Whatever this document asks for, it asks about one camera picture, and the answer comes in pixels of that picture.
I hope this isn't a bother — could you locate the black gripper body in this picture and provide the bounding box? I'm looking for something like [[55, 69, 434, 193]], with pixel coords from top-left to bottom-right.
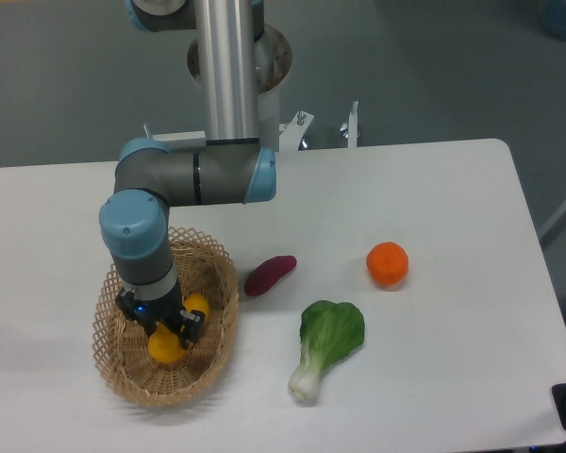
[[133, 280, 183, 331]]

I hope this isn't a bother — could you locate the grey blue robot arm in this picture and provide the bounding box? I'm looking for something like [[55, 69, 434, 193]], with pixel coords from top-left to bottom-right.
[[99, 1, 276, 348]]

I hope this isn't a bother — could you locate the purple sweet potato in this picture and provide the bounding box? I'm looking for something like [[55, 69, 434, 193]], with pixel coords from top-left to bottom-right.
[[243, 255, 297, 297]]

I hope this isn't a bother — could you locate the yellow mango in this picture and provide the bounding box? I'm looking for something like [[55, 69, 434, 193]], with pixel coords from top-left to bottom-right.
[[147, 294, 210, 364]]

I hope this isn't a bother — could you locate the white metal base frame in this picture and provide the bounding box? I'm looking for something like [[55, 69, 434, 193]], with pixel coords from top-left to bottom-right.
[[142, 100, 362, 153]]

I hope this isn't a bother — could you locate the green bok choy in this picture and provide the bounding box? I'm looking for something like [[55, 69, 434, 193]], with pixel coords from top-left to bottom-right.
[[288, 300, 365, 403]]

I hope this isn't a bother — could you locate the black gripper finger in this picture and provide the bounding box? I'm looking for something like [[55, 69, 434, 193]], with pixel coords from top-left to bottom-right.
[[169, 309, 207, 348], [115, 289, 157, 338]]

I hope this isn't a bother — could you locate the orange tangerine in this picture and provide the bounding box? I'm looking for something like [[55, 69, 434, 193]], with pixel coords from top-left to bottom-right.
[[366, 242, 409, 287]]

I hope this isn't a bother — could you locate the woven wicker basket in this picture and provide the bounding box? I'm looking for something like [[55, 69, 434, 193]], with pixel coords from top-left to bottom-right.
[[92, 227, 239, 408]]

